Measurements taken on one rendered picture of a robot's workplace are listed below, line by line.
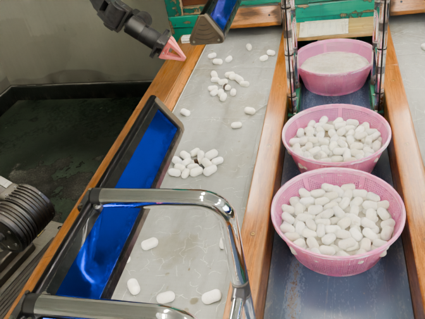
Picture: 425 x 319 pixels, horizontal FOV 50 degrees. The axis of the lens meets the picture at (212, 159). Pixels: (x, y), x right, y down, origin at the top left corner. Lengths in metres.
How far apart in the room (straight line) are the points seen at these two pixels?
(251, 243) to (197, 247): 0.12
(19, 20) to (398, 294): 2.96
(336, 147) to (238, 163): 0.25
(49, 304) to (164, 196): 0.16
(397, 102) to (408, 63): 0.28
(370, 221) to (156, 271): 0.45
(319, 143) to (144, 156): 0.66
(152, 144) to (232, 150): 0.56
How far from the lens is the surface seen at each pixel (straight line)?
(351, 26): 1.77
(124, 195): 0.53
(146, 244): 0.98
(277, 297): 0.95
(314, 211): 1.01
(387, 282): 0.98
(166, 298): 0.88
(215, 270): 0.92
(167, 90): 1.51
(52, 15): 3.26
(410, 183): 1.05
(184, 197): 0.50
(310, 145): 1.19
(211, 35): 1.06
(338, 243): 0.95
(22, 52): 3.54
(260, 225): 0.95
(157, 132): 0.69
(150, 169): 0.64
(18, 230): 1.17
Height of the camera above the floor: 1.44
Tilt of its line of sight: 36 degrees down
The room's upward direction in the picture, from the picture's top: 12 degrees counter-clockwise
